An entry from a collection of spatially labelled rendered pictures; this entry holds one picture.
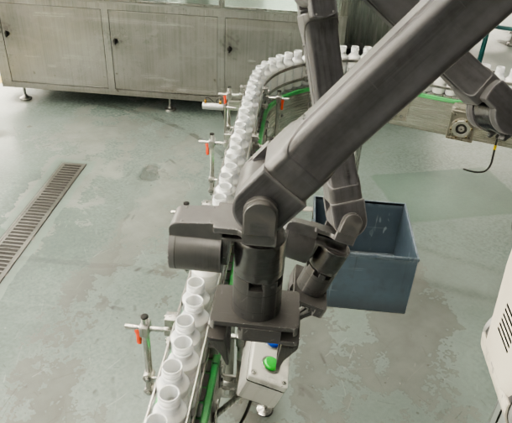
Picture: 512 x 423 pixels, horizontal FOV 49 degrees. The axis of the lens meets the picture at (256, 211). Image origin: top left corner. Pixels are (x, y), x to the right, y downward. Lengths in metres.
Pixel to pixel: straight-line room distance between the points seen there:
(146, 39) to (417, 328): 3.04
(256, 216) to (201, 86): 4.20
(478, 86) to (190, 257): 0.60
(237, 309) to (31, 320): 2.33
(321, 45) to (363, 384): 1.90
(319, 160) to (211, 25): 4.05
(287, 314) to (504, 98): 0.54
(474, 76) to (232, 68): 3.72
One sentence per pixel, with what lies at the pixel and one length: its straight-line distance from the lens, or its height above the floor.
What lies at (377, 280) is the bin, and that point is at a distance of 1.76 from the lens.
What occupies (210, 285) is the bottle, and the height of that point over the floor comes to 1.13.
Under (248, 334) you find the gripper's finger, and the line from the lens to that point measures 0.66.
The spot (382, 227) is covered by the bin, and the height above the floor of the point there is 0.85.
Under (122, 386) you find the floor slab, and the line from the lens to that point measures 2.56.
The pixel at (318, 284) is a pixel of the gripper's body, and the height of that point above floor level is 1.30.
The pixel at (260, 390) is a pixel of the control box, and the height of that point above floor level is 1.08.
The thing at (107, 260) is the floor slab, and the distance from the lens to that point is 3.21.
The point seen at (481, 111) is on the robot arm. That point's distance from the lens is 1.05.
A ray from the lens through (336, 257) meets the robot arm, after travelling 0.98.
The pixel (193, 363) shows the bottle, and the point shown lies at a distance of 1.11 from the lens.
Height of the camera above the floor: 1.95
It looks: 33 degrees down
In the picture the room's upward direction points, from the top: 3 degrees clockwise
